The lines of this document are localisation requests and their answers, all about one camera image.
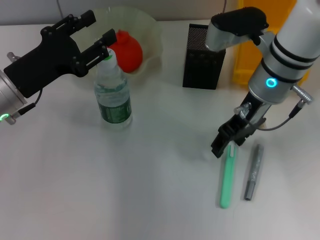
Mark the grey pen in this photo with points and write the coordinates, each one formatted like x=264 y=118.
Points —
x=255 y=170

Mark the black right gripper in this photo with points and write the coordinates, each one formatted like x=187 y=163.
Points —
x=246 y=122

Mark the red orange fruit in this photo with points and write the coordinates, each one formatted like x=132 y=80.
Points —
x=130 y=55

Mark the black mesh pen holder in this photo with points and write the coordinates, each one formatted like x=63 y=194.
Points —
x=200 y=72

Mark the translucent wavy fruit plate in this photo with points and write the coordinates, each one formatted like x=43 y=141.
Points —
x=147 y=32

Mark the yellow plastic storage bin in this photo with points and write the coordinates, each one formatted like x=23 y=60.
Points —
x=250 y=55

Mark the mint green pen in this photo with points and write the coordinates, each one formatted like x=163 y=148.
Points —
x=227 y=180

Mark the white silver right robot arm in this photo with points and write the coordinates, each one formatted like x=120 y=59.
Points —
x=282 y=55

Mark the clear green label water bottle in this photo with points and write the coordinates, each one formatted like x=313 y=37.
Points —
x=113 y=100

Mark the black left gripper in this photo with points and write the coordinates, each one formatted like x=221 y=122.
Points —
x=47 y=62

